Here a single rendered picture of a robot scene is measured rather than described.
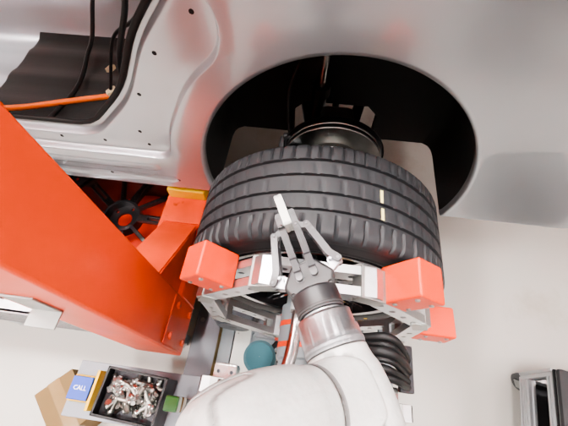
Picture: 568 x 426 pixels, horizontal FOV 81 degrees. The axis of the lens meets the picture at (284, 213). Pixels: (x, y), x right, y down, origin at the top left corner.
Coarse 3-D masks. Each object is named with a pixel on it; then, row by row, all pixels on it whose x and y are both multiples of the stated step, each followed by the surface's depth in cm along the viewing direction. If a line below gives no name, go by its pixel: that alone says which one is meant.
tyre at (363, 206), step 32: (256, 160) 76; (288, 160) 72; (320, 160) 71; (352, 160) 71; (384, 160) 73; (224, 192) 78; (256, 192) 70; (288, 192) 68; (320, 192) 67; (352, 192) 67; (384, 192) 69; (416, 192) 76; (224, 224) 71; (256, 224) 66; (320, 224) 63; (352, 224) 63; (384, 224) 66; (416, 224) 70; (352, 256) 67; (384, 256) 65; (416, 256) 66
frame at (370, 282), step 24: (240, 264) 70; (264, 264) 65; (288, 264) 65; (240, 288) 68; (264, 288) 65; (360, 288) 63; (384, 288) 64; (216, 312) 90; (264, 312) 106; (384, 312) 69; (408, 312) 69; (408, 336) 85
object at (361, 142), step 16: (304, 128) 103; (320, 128) 100; (336, 128) 99; (352, 128) 99; (288, 144) 108; (304, 144) 106; (320, 144) 105; (336, 144) 104; (352, 144) 103; (368, 144) 102
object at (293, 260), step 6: (282, 228) 59; (282, 234) 59; (282, 240) 58; (288, 240) 58; (288, 246) 57; (288, 252) 57; (294, 252) 58; (294, 258) 55; (294, 264) 55; (294, 270) 54; (300, 270) 54; (300, 276) 53
